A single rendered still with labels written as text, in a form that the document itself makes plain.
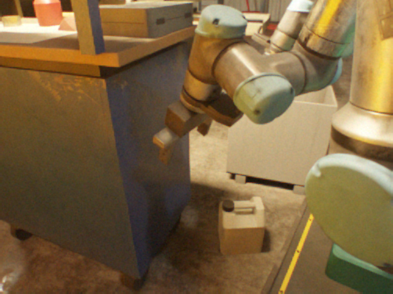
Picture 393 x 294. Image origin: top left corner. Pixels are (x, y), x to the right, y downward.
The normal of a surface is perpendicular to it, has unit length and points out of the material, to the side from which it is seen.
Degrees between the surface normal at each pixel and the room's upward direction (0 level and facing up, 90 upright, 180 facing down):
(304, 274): 0
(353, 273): 90
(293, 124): 90
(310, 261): 0
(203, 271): 0
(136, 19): 90
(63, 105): 90
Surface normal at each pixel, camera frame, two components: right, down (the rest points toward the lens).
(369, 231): -0.82, 0.39
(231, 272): 0.00, -0.87
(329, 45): -0.21, 0.69
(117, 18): -0.40, 0.45
